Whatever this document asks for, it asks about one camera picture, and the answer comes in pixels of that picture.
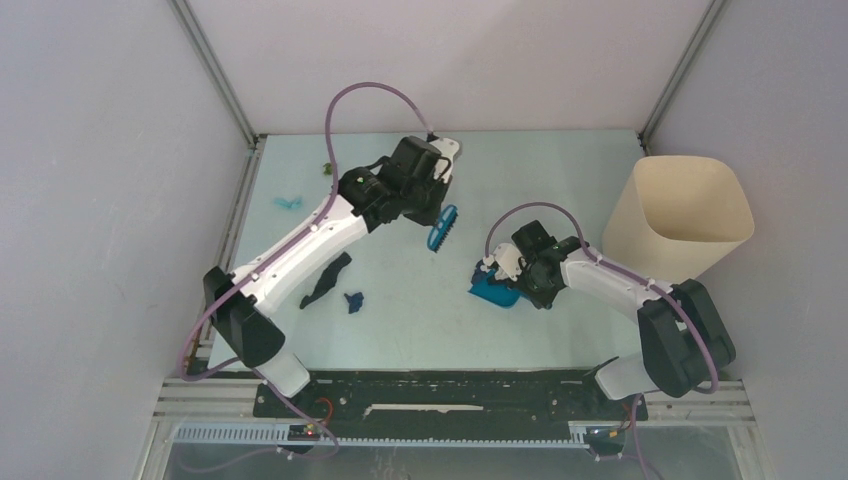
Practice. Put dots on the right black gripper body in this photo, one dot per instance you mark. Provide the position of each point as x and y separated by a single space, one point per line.
530 284

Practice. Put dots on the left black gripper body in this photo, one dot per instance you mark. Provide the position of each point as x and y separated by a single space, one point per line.
424 201

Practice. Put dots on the blue dustpan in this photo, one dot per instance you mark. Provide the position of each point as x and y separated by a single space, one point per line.
495 292

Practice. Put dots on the blue hand brush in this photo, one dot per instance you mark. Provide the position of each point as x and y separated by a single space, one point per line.
442 227

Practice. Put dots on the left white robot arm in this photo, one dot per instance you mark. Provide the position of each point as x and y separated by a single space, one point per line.
242 302

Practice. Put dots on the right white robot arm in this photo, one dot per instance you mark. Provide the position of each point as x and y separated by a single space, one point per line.
683 340

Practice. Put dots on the blue paper scrap near left arm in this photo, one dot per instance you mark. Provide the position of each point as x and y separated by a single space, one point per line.
354 301

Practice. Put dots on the dark blue paper scrap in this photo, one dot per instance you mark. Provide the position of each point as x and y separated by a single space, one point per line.
480 273

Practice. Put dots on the teal paper scrap left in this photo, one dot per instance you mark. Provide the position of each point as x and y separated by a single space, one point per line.
290 204

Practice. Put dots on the cream waste bin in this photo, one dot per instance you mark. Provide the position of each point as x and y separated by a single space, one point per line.
677 216

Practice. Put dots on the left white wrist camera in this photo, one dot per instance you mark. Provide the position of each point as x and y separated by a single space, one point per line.
449 151

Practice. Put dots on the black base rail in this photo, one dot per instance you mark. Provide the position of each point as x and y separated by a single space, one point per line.
441 405

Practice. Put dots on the right aluminium frame post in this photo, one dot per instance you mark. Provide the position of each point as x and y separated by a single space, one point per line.
688 58

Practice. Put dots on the aluminium frame post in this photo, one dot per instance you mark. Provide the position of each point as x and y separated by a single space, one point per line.
190 23
688 58

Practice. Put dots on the left aluminium frame post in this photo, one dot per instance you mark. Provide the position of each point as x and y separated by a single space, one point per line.
190 23

